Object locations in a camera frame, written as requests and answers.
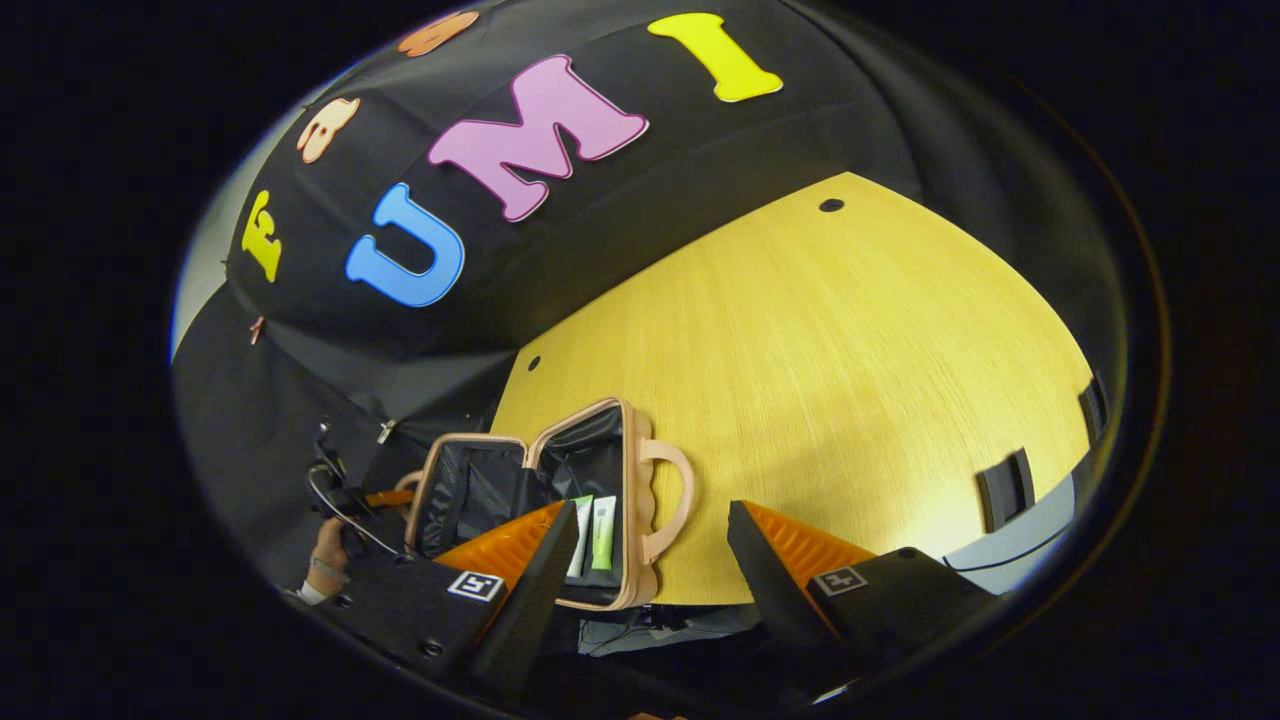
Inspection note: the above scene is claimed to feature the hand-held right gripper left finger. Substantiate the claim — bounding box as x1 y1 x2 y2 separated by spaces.
335 500 581 706

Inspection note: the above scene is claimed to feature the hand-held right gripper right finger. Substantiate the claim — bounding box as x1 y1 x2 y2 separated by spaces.
727 500 1001 691

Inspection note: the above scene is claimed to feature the black backdrop cloth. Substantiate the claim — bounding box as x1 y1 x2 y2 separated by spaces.
170 0 1136 601

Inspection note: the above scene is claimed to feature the black cable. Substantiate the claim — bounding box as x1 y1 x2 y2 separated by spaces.
940 515 1081 576

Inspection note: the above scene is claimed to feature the black table edge bracket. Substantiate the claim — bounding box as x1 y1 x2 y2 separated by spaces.
975 447 1036 534

